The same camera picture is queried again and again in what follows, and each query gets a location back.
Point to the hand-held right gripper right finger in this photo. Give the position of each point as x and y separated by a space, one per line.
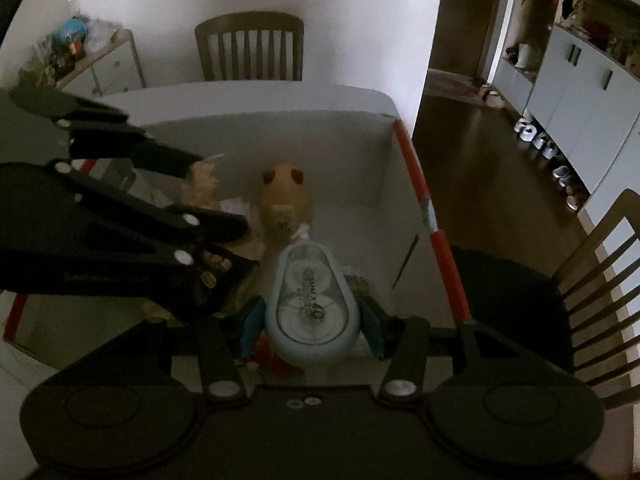
372 330

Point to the red cardboard shoe box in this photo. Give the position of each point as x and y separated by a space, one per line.
350 170

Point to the blue round toy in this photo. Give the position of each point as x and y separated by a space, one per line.
72 31

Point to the white sneaker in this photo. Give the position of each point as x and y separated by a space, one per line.
526 129
546 146

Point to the white wall cabinet unit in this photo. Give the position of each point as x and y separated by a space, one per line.
575 90

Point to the dark brown door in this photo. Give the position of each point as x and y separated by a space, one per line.
465 20

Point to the grey shoe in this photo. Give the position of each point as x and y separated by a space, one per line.
563 176

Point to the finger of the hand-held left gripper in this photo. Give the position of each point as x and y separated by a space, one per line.
215 227
150 152

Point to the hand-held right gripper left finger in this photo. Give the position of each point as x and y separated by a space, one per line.
251 330

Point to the white wood-topped sideboard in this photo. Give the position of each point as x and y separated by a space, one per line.
115 67

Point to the brown shoe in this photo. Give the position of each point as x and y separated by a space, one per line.
576 199

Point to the brown plush toy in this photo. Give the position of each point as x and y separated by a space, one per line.
287 195

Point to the black gold-dotted packet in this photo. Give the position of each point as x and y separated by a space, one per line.
220 280

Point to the tan slipper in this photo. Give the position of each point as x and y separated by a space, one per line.
490 95

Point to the clear plastic bag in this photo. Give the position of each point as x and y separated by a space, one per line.
104 35

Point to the wooden chair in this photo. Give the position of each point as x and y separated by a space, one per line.
615 225
250 22

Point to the thin dark stick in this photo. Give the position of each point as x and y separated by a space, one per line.
406 261

